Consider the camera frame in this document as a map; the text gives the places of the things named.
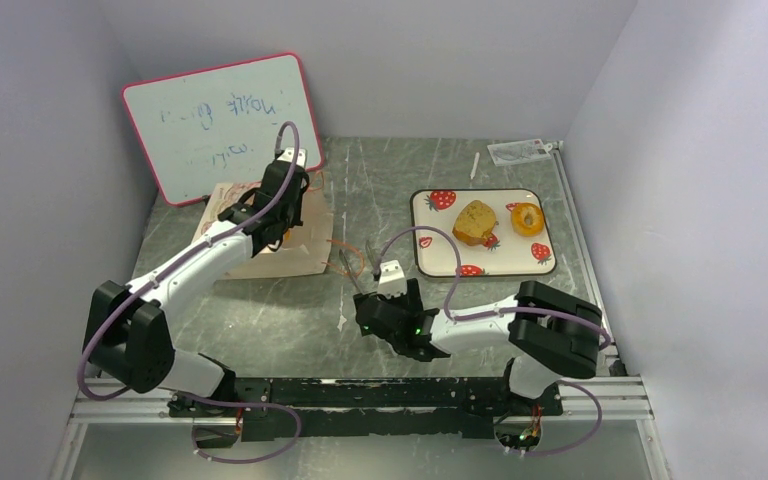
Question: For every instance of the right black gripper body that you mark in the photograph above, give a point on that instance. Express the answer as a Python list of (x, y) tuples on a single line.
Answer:
[(371, 307)]

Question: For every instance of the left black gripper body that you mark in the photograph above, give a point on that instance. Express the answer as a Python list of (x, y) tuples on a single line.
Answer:
[(292, 217)]

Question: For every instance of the metal serving tongs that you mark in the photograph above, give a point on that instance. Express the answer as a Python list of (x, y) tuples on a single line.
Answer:
[(354, 261)]

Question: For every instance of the yellow fake bread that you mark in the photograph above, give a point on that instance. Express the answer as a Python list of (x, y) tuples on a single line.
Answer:
[(475, 223)]

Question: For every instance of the strawberry print tray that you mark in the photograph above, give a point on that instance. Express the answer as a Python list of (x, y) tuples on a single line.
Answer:
[(505, 252)]

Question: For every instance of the yellow fake doughnut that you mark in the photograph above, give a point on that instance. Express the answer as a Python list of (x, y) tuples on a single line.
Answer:
[(527, 219)]

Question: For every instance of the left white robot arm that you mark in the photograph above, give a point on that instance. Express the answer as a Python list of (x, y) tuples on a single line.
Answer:
[(127, 332)]

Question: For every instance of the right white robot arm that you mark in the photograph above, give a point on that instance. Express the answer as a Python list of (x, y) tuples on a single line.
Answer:
[(557, 335)]

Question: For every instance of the red framed whiteboard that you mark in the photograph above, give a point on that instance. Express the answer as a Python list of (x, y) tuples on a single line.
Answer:
[(219, 125)]

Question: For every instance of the small white stick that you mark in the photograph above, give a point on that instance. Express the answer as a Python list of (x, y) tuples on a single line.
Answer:
[(475, 165)]

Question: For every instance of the white card on table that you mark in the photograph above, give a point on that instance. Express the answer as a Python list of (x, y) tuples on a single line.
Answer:
[(519, 152)]

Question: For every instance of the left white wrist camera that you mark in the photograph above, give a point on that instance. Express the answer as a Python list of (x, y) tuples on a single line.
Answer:
[(293, 155)]

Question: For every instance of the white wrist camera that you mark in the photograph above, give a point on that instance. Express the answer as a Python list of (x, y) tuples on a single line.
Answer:
[(392, 282), (293, 155)]

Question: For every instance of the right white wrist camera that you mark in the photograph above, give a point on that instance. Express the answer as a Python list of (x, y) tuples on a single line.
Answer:
[(392, 282)]

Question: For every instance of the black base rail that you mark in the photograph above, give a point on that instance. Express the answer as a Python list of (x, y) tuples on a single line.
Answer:
[(470, 407)]

